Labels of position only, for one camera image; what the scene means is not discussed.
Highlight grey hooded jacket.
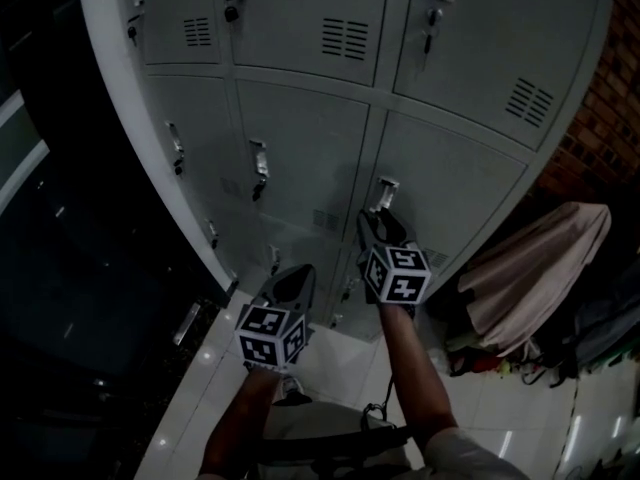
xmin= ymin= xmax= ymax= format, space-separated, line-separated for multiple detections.
xmin=573 ymin=266 xmax=640 ymax=365

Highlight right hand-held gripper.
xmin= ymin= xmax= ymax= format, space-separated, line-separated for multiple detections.
xmin=355 ymin=207 xmax=433 ymax=320

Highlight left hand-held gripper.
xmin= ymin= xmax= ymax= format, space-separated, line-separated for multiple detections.
xmin=233 ymin=263 xmax=318 ymax=372

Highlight black bag with straps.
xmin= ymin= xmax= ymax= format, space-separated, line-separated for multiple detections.
xmin=518 ymin=336 xmax=582 ymax=390

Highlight person's left forearm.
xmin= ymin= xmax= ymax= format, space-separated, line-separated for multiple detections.
xmin=198 ymin=365 xmax=297 ymax=479

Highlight light long coat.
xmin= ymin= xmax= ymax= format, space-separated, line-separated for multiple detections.
xmin=456 ymin=201 xmax=613 ymax=358

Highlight person's white shoe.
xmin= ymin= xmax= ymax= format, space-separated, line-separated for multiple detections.
xmin=278 ymin=374 xmax=307 ymax=405

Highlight grey metal locker cabinet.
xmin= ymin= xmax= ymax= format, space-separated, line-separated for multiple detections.
xmin=75 ymin=0 xmax=616 ymax=345

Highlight person's grey trousers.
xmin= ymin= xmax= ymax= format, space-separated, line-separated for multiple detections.
xmin=257 ymin=400 xmax=417 ymax=480

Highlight black cable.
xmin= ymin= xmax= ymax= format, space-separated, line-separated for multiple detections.
xmin=360 ymin=376 xmax=397 ymax=425

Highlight green garment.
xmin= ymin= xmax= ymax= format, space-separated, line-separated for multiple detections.
xmin=593 ymin=340 xmax=640 ymax=370

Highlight person's light shirt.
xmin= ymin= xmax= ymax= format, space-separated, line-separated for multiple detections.
xmin=423 ymin=426 xmax=532 ymax=480

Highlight grey metal locker door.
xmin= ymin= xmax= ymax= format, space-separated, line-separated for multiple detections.
xmin=349 ymin=110 xmax=530 ymax=276

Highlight person's right forearm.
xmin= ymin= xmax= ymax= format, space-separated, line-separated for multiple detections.
xmin=379 ymin=302 xmax=459 ymax=450

